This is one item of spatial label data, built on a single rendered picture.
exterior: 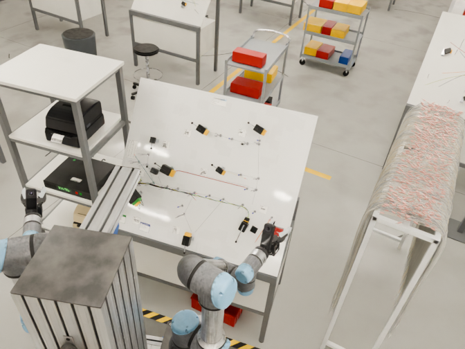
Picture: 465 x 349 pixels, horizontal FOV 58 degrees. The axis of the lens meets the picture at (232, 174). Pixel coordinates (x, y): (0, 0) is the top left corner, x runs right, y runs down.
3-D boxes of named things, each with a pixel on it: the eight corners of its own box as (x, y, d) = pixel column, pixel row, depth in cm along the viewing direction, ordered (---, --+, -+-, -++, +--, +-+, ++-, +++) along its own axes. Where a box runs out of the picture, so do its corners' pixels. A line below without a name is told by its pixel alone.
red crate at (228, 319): (233, 328, 324) (234, 318, 315) (190, 307, 336) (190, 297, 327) (248, 299, 345) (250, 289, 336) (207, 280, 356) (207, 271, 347)
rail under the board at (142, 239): (275, 284, 262) (277, 278, 258) (108, 233, 286) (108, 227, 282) (277, 278, 266) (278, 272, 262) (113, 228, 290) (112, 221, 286)
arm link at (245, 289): (236, 276, 192) (238, 261, 185) (257, 288, 188) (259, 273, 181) (227, 288, 187) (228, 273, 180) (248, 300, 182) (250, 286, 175)
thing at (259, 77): (257, 143, 516) (268, 61, 447) (221, 133, 529) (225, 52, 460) (281, 107, 588) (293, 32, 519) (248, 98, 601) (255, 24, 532)
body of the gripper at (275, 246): (266, 242, 196) (252, 258, 188) (266, 228, 191) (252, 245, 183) (280, 248, 192) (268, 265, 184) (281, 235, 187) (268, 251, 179)
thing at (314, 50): (354, 66, 708) (372, 1, 639) (347, 77, 673) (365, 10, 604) (300, 52, 739) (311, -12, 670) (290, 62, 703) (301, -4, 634)
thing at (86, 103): (79, 149, 248) (74, 122, 236) (46, 141, 252) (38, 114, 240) (106, 124, 271) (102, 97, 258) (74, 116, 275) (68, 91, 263)
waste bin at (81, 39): (107, 73, 633) (102, 33, 593) (81, 84, 604) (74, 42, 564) (88, 64, 653) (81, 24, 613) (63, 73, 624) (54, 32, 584)
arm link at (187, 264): (158, 273, 149) (210, 274, 193) (182, 289, 144) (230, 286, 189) (173, 244, 149) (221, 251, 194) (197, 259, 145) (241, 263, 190)
